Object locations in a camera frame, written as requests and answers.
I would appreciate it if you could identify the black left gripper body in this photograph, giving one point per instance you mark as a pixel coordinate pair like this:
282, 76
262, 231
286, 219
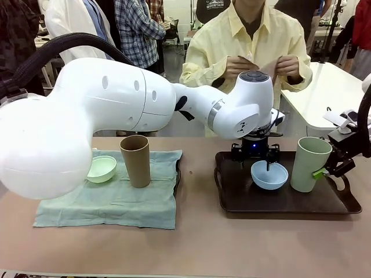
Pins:
255, 147

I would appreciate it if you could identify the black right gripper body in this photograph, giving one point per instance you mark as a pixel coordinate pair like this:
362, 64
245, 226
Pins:
339, 144

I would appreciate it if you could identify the bystander in white shirt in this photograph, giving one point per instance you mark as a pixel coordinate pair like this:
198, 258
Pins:
78, 26

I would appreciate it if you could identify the light green bowl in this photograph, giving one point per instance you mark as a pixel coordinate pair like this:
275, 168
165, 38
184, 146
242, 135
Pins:
101, 171

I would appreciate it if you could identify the light blue bowl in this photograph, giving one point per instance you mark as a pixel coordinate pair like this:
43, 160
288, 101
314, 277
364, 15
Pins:
269, 179

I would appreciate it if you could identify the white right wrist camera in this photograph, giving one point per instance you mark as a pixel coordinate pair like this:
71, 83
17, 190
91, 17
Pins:
342, 120

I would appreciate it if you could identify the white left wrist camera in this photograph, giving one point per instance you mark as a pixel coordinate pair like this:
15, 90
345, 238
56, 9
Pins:
278, 116

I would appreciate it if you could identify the bystander in black clothes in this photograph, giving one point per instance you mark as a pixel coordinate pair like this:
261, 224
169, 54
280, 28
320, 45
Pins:
304, 11

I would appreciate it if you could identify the person in yellow shirt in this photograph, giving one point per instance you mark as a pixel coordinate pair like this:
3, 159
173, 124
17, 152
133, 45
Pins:
255, 37

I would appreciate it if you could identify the person's left hand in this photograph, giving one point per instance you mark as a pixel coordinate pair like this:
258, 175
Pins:
288, 66

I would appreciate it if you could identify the bystander in dark patterned top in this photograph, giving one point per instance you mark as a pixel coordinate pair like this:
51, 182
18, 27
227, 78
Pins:
17, 37

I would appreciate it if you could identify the person's left forearm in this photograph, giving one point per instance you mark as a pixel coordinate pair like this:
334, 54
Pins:
304, 72

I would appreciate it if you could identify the white side table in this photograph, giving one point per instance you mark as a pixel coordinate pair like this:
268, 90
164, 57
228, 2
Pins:
304, 101

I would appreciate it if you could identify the bystander in red top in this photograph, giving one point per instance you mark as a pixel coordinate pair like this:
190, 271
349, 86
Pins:
362, 34

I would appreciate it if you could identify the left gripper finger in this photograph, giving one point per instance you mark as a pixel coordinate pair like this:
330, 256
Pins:
268, 168
241, 163

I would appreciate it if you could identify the bystander in black printed t-shirt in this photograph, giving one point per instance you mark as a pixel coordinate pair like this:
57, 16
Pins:
211, 10

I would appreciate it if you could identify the brown tall cup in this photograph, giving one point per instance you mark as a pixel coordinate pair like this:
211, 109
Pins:
136, 162

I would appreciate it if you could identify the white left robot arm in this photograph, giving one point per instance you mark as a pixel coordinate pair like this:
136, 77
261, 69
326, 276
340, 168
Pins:
87, 116

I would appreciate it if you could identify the green cloth mat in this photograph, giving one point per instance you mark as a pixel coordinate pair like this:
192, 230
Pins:
116, 208

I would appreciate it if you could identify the person's right hand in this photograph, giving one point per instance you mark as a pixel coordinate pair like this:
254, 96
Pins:
237, 66

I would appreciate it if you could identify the bystander in plaid shirt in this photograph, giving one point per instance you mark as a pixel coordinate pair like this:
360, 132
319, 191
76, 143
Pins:
139, 29

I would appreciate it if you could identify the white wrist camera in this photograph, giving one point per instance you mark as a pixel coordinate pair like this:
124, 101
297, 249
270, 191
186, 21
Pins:
342, 120
278, 116

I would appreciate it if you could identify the beige cloth mat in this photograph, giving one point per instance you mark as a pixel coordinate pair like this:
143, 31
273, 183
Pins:
268, 68

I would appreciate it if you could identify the black tripod stand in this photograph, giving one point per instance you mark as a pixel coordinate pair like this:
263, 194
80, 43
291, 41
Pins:
330, 32

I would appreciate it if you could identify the dark brown serving tray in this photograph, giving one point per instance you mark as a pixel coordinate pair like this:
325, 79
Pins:
237, 199
177, 176

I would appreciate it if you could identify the light green tall cup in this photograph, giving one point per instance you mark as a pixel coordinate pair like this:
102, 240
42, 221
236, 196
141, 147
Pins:
307, 162

